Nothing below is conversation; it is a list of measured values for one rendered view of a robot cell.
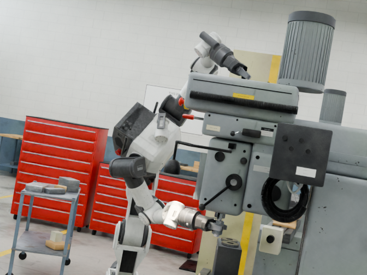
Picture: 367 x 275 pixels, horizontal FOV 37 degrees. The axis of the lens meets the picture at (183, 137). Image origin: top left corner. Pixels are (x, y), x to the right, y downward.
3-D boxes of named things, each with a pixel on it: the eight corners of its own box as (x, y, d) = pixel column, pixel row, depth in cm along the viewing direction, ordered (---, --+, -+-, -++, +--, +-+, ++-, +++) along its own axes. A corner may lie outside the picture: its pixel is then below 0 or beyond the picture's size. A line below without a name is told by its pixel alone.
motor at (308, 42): (275, 83, 229) (288, 7, 228) (277, 88, 249) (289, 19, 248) (324, 90, 225) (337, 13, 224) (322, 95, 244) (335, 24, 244)
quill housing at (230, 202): (196, 209, 235) (208, 135, 234) (205, 204, 255) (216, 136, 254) (240, 217, 231) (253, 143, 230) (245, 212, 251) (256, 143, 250)
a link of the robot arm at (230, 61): (237, 81, 250) (219, 65, 255) (250, 63, 247) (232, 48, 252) (226, 76, 239) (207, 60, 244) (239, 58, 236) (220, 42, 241)
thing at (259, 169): (241, 211, 229) (251, 150, 228) (247, 205, 252) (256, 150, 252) (286, 220, 225) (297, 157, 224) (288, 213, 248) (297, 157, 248)
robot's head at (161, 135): (152, 143, 269) (155, 134, 262) (154, 125, 274) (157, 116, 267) (165, 145, 270) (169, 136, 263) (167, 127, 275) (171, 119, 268)
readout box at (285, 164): (267, 178, 201) (277, 121, 201) (269, 176, 210) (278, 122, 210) (323, 187, 197) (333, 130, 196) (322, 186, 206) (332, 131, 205)
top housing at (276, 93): (182, 107, 234) (188, 69, 234) (194, 111, 260) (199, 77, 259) (293, 125, 224) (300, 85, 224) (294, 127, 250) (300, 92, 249)
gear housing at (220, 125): (200, 133, 233) (203, 111, 233) (209, 135, 257) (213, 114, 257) (279, 147, 226) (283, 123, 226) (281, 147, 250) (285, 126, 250)
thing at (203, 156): (192, 198, 244) (200, 152, 243) (194, 198, 248) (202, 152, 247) (201, 200, 243) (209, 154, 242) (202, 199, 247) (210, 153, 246)
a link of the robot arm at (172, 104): (178, 87, 290) (165, 107, 296) (173, 90, 282) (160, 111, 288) (196, 100, 290) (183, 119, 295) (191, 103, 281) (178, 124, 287)
